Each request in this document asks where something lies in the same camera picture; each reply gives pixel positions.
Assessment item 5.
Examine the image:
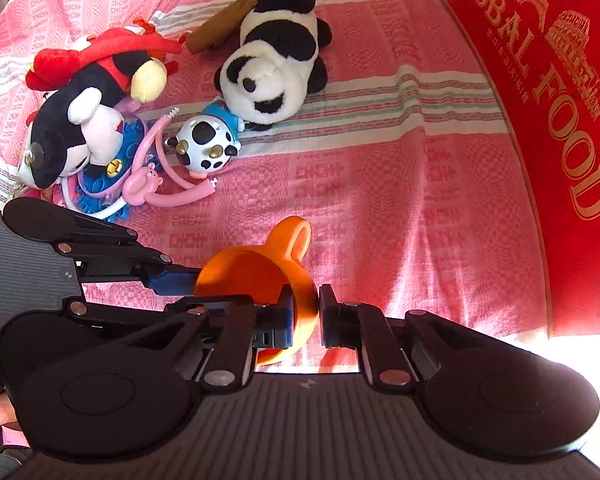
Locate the brown fuzzy headband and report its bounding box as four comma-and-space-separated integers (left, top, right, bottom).
178, 0, 260, 54

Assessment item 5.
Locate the Mickey Mouse plush toy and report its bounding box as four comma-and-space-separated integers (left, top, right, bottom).
18, 20, 182, 190

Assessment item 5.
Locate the blue plastic toy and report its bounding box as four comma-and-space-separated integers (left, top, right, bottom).
73, 116, 148, 214

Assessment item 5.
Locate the panda plush toy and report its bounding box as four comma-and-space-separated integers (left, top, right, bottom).
214, 0, 332, 131

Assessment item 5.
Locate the pink flexible tube toy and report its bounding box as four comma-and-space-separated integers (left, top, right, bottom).
59, 106, 220, 214

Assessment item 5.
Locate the cow print ball toy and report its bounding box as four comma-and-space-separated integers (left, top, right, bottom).
164, 99, 245, 179

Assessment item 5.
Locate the pink striped cloth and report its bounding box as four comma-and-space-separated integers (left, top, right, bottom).
0, 0, 547, 344

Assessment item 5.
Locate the orange plastic cup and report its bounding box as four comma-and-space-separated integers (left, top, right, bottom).
194, 216, 318, 365

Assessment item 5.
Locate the red cardboard box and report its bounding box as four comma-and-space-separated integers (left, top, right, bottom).
444, 0, 600, 336

